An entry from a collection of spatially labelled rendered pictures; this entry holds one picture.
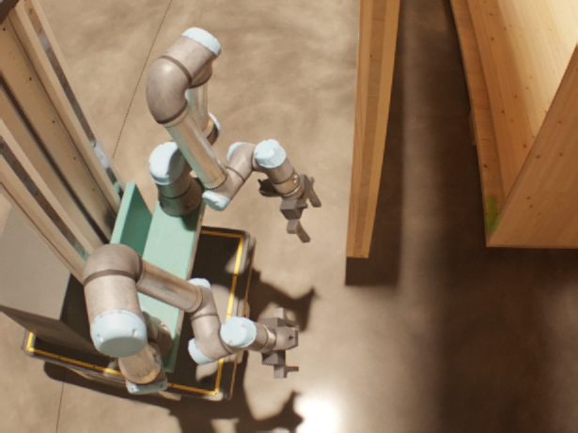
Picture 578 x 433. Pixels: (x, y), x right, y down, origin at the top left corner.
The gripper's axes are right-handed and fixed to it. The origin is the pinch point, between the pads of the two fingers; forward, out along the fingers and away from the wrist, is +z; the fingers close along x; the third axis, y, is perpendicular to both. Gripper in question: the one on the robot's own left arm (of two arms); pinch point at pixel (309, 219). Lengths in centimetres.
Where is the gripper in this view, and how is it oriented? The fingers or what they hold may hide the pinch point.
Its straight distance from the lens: 177.7
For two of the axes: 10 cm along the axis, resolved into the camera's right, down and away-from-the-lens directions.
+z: 3.9, 6.2, 6.8
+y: 8.8, -0.4, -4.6
